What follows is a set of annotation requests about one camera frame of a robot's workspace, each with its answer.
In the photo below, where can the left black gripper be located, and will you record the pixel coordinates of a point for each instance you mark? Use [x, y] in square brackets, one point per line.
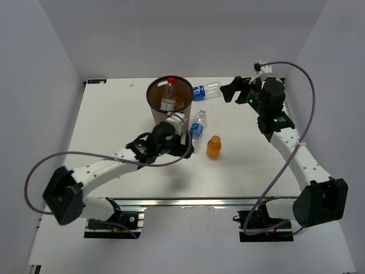
[180, 149]

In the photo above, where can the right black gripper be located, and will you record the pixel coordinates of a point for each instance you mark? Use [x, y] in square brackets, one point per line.
[228, 91]

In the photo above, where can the blue label water bottle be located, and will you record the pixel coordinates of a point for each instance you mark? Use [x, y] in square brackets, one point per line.
[207, 91]
[197, 127]

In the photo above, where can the red label water bottle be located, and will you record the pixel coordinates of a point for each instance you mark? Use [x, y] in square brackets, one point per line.
[168, 98]

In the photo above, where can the orange juice bottle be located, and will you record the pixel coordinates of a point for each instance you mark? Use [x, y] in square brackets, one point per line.
[179, 103]
[214, 147]

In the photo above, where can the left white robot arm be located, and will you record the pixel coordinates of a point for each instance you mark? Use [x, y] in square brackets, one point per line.
[67, 193]

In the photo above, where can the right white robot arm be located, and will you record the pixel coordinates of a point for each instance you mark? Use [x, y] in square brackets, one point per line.
[322, 198]

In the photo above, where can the brown bin with black rim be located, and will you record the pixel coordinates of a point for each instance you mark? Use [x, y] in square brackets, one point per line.
[154, 92]

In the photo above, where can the upright orange juice bottle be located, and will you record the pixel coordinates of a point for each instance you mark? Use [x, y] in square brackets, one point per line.
[214, 147]

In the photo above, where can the left blue corner marker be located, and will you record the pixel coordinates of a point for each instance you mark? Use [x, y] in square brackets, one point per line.
[96, 81]

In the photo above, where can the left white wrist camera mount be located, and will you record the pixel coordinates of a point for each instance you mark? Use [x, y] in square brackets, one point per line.
[178, 121]

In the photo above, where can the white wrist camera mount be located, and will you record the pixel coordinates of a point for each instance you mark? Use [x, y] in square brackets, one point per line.
[262, 71]
[178, 121]

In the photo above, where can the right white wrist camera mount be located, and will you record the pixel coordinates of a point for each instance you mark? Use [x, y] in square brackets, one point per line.
[262, 71]

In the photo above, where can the aluminium table frame rail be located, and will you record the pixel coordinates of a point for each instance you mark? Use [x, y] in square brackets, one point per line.
[185, 202]

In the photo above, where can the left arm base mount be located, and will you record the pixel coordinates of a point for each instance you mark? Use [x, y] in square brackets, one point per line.
[106, 219]

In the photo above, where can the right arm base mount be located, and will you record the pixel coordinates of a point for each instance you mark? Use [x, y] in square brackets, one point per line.
[262, 225]

